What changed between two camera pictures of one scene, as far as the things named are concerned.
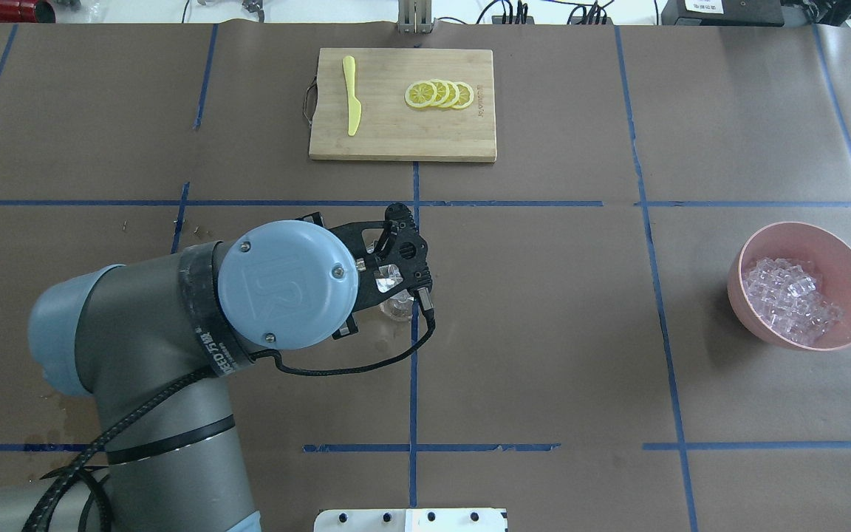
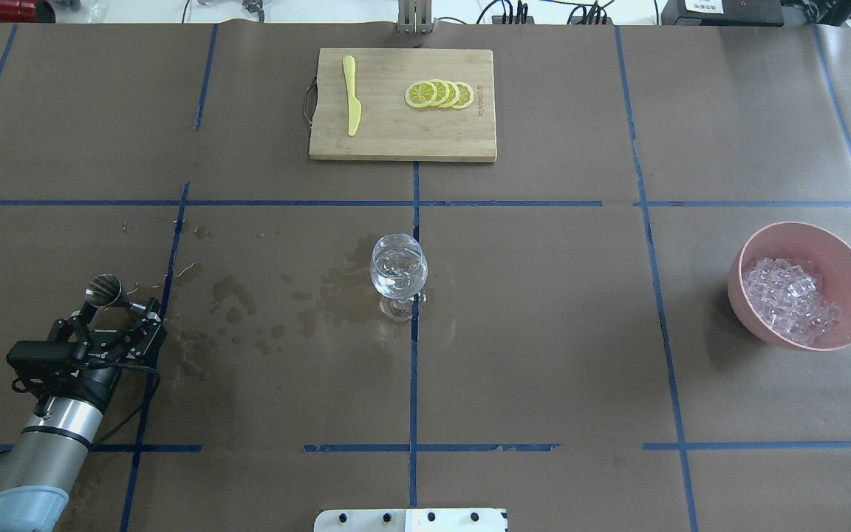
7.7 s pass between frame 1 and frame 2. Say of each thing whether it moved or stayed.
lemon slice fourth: stayed
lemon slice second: stayed
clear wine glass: stayed
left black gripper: moved
